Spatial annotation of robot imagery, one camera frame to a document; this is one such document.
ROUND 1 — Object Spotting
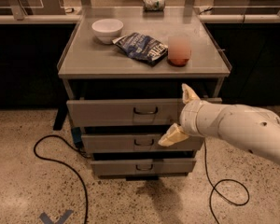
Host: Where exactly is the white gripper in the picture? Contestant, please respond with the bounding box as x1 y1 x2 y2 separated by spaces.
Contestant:
158 83 208 147

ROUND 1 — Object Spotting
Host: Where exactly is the grey top drawer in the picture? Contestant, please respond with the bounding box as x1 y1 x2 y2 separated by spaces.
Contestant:
66 97 223 128

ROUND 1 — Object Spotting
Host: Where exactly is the grey drawer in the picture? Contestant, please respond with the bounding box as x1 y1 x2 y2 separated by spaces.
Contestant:
91 158 196 176
81 133 203 153
66 97 223 128

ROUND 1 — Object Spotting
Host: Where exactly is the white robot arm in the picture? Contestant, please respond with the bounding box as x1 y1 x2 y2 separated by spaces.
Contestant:
159 84 280 165

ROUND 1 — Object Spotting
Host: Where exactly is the grey metal drawer cabinet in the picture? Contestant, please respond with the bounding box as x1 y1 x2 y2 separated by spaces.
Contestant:
59 7 231 177

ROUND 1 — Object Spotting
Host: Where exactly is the grey middle drawer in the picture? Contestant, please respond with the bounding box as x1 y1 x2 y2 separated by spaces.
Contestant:
81 133 203 153

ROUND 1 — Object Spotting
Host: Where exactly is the grey bottom drawer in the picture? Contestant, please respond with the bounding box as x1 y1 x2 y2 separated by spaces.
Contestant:
91 158 196 176

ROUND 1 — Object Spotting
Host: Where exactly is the red apple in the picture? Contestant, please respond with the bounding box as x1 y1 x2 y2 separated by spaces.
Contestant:
168 36 191 66

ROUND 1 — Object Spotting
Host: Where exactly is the blue chip bag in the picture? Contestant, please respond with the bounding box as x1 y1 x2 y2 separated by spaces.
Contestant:
113 33 168 66

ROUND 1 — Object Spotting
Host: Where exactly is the blue box beside cabinet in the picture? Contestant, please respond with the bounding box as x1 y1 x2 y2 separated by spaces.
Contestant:
71 127 83 148

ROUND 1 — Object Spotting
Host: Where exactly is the white ceramic bowl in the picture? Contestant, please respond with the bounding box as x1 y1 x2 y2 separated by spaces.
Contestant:
91 19 123 44

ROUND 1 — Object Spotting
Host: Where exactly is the black cable left floor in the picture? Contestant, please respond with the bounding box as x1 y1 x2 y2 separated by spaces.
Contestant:
33 133 91 224

